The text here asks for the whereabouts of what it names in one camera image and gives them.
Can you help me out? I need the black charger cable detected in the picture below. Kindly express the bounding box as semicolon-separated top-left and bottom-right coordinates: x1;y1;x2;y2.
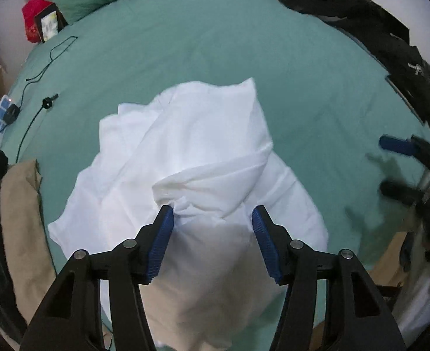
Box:
4;36;79;125

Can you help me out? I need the beige cloth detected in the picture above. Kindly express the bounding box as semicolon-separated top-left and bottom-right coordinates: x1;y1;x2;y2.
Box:
0;159;59;323

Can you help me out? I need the white blue power strip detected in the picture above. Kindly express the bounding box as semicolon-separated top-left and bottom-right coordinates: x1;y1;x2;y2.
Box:
0;94;20;147

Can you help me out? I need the black cable with plug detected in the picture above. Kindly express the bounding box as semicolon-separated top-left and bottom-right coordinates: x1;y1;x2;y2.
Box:
15;94;59;164

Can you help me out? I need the pile of black clothes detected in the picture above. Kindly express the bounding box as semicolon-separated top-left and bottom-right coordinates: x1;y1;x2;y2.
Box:
262;0;430;136

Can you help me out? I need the red pillow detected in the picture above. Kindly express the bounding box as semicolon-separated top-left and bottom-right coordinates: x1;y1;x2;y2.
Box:
21;0;60;43

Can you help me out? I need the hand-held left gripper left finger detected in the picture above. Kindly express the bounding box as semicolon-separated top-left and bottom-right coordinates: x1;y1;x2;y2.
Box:
19;205;175;351

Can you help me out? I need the white hooded jacket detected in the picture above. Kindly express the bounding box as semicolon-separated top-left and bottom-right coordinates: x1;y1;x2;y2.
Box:
48;78;329;350

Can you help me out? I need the green sheeted bed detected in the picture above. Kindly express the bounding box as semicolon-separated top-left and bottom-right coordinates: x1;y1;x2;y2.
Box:
0;0;430;351

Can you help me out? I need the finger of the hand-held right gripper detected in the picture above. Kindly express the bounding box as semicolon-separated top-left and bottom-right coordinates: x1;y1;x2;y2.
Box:
379;180;422;205
379;135;420;159

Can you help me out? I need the white cloth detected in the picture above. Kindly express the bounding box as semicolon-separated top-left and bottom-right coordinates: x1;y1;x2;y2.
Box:
398;273;430;340

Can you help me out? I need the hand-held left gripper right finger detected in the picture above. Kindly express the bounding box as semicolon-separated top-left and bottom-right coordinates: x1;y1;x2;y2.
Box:
251;205;407;351

